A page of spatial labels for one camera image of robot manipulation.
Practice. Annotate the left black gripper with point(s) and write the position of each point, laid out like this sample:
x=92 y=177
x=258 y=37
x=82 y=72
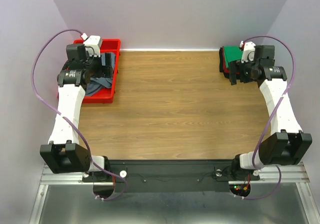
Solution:
x=103 y=71

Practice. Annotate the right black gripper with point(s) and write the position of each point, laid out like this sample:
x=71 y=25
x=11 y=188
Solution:
x=232 y=67

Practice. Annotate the blue-grey t-shirt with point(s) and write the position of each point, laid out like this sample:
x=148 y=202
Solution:
x=102 y=83

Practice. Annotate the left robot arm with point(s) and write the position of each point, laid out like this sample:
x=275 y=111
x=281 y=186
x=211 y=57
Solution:
x=63 y=153

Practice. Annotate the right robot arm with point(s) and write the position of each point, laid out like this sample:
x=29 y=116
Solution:
x=287 y=142

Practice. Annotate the red folded t-shirt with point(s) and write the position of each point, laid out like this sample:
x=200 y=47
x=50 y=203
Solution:
x=224 y=66

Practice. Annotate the black folded t-shirt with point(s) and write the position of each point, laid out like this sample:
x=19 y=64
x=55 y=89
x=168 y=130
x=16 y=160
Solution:
x=226 y=75

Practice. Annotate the green folded t-shirt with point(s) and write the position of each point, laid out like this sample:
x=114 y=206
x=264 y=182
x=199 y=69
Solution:
x=232 y=53

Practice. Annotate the red plastic bin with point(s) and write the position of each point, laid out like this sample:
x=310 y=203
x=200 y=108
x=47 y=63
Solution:
x=105 y=89

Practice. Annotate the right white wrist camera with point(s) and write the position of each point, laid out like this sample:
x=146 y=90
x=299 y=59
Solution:
x=248 y=51

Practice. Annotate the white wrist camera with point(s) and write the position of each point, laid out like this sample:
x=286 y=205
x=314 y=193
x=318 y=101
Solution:
x=248 y=51
x=92 y=45

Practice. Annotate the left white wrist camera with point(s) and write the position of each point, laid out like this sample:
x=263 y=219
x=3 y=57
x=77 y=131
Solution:
x=92 y=45

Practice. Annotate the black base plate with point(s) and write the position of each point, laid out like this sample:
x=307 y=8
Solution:
x=155 y=176

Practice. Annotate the aluminium rail frame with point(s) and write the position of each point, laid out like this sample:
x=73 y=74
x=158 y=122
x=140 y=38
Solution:
x=65 y=199

